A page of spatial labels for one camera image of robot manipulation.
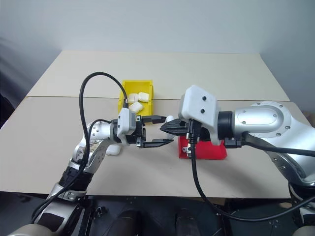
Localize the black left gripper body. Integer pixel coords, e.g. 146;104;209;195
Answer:
126;116;148;148

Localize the thick black cable on arm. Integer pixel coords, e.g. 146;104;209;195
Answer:
224;133;315;157

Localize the red plastic tray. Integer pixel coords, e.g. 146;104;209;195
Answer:
177;136;228;161

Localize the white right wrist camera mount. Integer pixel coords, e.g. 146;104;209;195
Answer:
177;85;220;146

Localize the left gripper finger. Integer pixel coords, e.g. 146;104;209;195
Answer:
141;115;166;124
138;139;175;149

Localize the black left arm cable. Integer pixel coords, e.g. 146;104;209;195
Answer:
31;71;129;222

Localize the yellow plastic bin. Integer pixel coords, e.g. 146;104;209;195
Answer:
116;79;156;117

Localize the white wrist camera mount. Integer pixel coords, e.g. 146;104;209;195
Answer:
116;108;137;146
177;85;220;146

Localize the dark rounded shape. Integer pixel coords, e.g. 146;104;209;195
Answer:
175;208;198;236
116;209;141;236

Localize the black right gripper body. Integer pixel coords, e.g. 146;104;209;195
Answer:
180;119;210;143

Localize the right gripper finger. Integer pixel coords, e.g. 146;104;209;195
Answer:
163;127;189;137
159;118;186;132

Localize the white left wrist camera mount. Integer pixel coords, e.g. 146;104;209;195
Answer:
116;108;137;146

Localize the black metal table frame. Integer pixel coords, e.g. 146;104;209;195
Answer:
14;193;293;236

